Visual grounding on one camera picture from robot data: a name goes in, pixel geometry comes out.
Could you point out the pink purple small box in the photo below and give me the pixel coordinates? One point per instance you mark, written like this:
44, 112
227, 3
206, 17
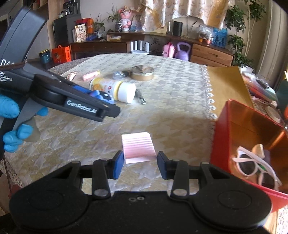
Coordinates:
138, 147

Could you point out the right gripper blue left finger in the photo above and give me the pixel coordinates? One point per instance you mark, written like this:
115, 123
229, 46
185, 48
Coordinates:
117, 164

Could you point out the blue gloved left hand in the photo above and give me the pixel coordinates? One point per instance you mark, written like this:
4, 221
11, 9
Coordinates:
27, 131

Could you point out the pink tube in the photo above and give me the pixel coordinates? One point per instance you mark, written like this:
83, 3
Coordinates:
90, 75

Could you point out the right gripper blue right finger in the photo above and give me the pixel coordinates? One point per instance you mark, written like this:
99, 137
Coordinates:
164, 165

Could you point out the wooden tv cabinet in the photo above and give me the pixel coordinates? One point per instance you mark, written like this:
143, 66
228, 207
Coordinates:
200, 52

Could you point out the orange gift bag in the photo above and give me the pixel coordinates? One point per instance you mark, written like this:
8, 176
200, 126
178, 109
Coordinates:
61, 54

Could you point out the red white candy packet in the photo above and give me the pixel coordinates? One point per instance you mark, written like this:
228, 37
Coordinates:
71, 76

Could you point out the yellow table runner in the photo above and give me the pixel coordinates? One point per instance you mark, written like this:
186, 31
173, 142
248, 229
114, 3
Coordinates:
227, 83

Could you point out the round beige coaster lid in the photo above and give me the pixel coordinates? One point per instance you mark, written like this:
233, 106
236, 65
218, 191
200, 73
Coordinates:
273, 114

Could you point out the black cylinder speaker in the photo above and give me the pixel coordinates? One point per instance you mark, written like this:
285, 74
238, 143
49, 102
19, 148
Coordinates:
177, 28

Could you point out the tall green potted plant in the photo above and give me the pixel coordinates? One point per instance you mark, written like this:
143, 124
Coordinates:
240, 20

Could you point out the white wifi router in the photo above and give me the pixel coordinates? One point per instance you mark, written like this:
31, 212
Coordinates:
140, 47

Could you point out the round silver lid tin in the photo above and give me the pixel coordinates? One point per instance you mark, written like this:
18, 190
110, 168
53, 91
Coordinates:
142, 73

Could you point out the grey black oval packet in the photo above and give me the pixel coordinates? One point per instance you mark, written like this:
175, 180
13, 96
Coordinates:
120, 74

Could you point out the cereal box on cabinet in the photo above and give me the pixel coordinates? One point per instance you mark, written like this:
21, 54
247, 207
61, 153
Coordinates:
80, 32

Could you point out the teal round bin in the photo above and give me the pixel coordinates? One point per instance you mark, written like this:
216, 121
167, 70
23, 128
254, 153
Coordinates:
45, 56

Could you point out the yellow white supplement bottle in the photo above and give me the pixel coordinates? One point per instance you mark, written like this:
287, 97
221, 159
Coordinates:
117, 89

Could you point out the stack of colourful books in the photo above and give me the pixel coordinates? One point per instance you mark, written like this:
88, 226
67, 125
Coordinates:
258, 87

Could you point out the pink plush doll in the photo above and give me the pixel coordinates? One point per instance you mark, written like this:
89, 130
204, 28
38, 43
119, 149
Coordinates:
125, 15

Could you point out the silver nail clipper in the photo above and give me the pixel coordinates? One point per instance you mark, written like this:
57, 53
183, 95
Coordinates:
140, 97

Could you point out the floral draped cloth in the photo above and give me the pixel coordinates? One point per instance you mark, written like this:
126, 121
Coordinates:
155, 14

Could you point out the purple kettlebell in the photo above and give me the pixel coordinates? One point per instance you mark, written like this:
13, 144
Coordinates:
182, 54

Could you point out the cream quilted table mat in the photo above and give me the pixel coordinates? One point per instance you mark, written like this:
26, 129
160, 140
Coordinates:
176, 115

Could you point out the white frame sunglasses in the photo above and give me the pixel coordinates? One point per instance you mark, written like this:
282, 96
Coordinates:
255, 164

